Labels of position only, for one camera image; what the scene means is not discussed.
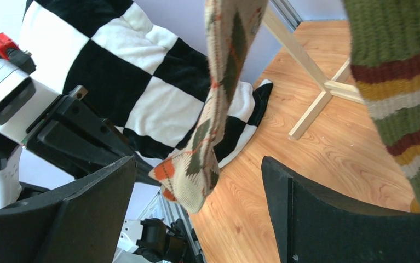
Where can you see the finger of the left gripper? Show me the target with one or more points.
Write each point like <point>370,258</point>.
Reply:
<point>75,138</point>

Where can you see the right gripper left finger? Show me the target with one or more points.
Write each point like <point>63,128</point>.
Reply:
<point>77,222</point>

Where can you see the black white checkered blanket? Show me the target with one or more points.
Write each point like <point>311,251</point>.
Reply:
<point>142,77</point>

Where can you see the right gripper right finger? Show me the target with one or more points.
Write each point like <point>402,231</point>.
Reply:
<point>313,223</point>

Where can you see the green striped sock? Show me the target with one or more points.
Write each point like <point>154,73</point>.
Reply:
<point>385,63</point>

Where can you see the wooden clothes rack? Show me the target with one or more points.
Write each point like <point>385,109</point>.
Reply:
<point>329,88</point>

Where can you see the argyle beige orange sock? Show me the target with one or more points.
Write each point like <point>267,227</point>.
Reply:
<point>190,175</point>

